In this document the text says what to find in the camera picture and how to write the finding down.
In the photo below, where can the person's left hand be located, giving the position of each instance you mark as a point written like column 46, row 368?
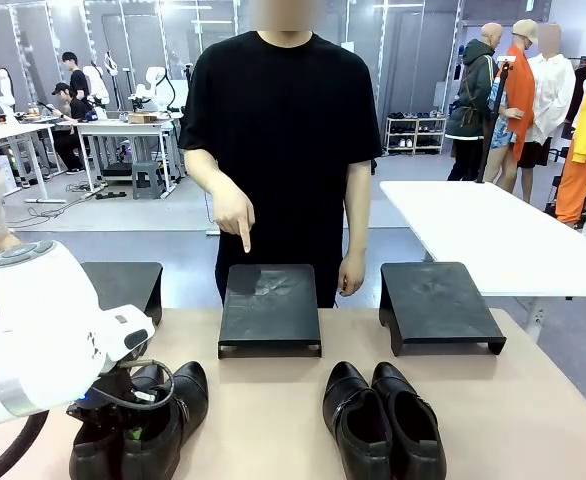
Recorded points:
column 352, row 275

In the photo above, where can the person in black t-shirt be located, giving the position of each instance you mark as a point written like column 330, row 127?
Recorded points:
column 283, row 125

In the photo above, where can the background person in black shirt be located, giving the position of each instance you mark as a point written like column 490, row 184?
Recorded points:
column 77, row 75

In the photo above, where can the black tripod pole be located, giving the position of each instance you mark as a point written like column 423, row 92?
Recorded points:
column 493, row 120

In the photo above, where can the seated person with black cap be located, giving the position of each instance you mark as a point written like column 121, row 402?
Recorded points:
column 70, row 125

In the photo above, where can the black leather dress shoe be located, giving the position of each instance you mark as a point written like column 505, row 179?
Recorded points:
column 93, row 457
column 193, row 395

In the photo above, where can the black metal shoe stand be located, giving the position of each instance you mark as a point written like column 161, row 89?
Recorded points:
column 273, row 310
column 123, row 285
column 433, row 305

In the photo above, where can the person's right forearm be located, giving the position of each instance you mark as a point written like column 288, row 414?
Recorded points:
column 208, row 172

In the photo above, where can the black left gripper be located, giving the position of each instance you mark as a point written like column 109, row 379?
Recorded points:
column 108, row 405

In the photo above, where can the cardboard box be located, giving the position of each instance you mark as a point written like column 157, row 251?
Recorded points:
column 143, row 118

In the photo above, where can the person's left forearm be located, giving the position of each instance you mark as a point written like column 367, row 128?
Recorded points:
column 358, row 215

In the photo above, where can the grey plastic stool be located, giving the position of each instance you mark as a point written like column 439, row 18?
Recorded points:
column 149, row 180

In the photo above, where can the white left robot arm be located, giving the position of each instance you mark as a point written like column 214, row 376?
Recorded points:
column 48, row 310

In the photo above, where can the person's right hand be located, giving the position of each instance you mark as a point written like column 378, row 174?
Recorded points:
column 233, row 212

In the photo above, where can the mannequin in orange top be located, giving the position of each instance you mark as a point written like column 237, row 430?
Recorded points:
column 518, row 100

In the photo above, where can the person in white shirt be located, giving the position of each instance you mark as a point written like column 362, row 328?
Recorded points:
column 553, row 95

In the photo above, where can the white workshop desk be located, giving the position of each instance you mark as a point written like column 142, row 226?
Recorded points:
column 128, row 130

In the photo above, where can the white desk with clutter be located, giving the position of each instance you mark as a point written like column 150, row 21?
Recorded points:
column 18, row 132

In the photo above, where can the mannequin in green jacket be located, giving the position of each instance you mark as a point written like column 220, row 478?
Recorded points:
column 473, row 90

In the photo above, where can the white shoe rack with shoes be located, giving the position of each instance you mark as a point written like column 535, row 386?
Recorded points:
column 415, row 134

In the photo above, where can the large white side table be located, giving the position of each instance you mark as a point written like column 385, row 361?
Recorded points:
column 498, row 230

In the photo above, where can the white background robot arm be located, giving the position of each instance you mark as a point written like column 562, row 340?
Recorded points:
column 153, row 85

